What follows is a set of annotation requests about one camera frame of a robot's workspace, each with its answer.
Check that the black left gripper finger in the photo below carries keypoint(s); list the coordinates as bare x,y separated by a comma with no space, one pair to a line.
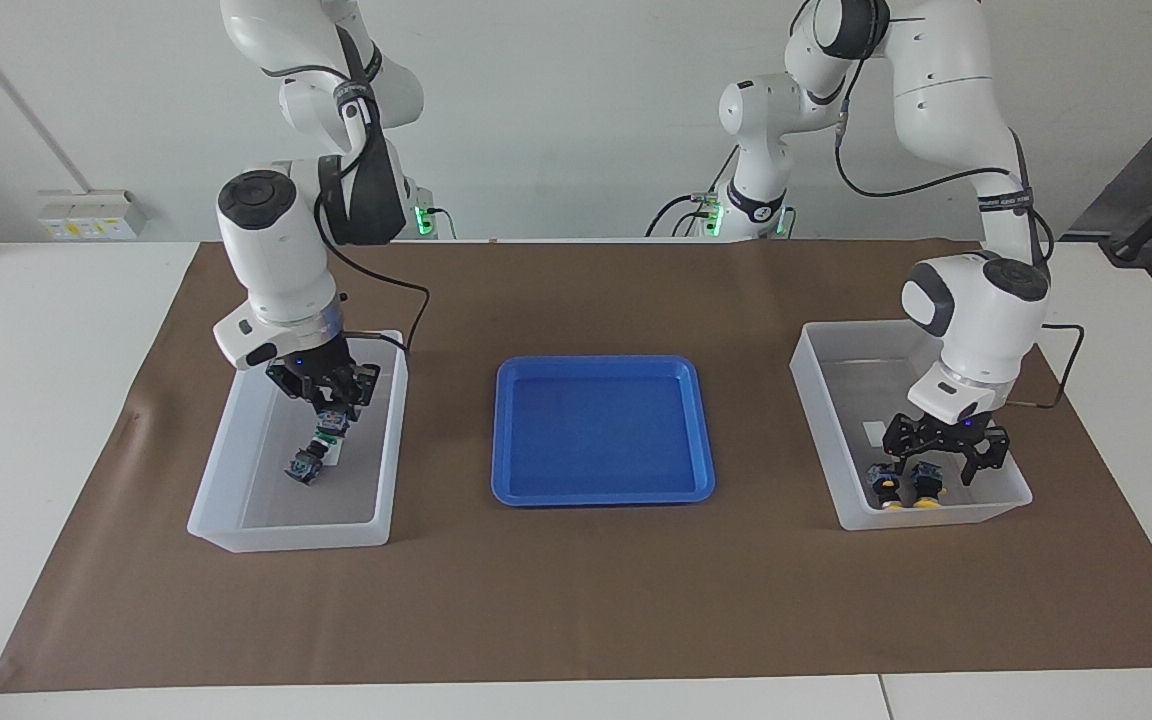
894,465
972,472

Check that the brown paper table mat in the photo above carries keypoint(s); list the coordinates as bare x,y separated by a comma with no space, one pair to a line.
576,600

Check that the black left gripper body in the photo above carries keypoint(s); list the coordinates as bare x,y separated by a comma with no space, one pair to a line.
946,435

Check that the translucent white plastic box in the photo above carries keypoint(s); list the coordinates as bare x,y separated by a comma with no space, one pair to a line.
286,510
836,400

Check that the blue plastic tray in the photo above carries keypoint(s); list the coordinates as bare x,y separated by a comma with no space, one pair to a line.
596,430

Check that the white wall socket box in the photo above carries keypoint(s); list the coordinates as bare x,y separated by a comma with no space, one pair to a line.
86,215

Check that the white paper label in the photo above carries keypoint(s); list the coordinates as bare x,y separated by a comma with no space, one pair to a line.
336,458
872,432

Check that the green push button switch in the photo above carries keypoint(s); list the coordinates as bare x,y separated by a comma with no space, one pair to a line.
305,467
333,428

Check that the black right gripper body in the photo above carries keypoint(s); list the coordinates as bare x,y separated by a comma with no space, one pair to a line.
321,375

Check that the yellow push button switch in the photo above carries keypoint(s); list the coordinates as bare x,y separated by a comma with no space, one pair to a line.
883,487
927,486

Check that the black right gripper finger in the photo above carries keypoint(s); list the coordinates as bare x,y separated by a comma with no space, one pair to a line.
321,410
351,411

